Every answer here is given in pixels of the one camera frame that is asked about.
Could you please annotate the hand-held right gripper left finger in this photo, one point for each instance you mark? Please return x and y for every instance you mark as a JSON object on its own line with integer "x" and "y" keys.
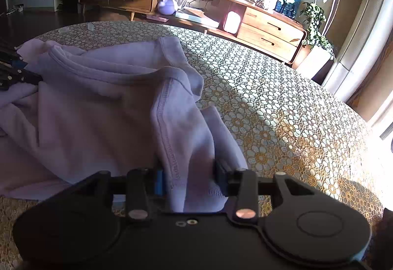
{"x": 159, "y": 181}

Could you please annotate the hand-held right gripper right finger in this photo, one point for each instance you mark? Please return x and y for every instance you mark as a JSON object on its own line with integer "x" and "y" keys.
{"x": 221, "y": 177}

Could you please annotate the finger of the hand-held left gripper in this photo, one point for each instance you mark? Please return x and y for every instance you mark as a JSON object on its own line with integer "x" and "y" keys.
{"x": 21, "y": 78}
{"x": 12, "y": 56}

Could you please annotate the lilac long-sleeve shirt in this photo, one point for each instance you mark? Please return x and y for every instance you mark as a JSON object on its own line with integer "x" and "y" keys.
{"x": 92, "y": 110}

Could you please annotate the small clear plastic piece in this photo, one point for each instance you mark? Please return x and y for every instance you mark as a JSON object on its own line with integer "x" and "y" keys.
{"x": 90, "y": 26}
{"x": 62, "y": 30}

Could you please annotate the yellow lace tablecloth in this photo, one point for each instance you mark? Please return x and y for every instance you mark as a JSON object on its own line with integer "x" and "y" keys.
{"x": 276, "y": 98}

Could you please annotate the white planter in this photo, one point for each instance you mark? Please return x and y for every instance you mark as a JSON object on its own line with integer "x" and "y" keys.
{"x": 313, "y": 65}

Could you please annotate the pink power strip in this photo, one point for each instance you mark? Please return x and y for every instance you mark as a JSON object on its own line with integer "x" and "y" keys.
{"x": 157, "y": 18}

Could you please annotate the wooden media console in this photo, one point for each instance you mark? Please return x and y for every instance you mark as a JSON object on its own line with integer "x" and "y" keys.
{"x": 267, "y": 30}

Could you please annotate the small pink white appliance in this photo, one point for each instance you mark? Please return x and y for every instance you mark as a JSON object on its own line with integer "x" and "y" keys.
{"x": 231, "y": 22}

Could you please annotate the white flat box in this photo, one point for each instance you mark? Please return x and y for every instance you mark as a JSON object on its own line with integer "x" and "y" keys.
{"x": 196, "y": 18}

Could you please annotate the blue framed picture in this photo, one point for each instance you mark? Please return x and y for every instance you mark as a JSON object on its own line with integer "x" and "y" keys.
{"x": 288, "y": 4}

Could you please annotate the large leafy plant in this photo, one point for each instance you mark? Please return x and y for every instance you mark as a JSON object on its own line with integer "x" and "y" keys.
{"x": 319, "y": 11}

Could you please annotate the white floor air conditioner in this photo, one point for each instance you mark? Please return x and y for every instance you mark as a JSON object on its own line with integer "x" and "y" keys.
{"x": 359, "y": 36}

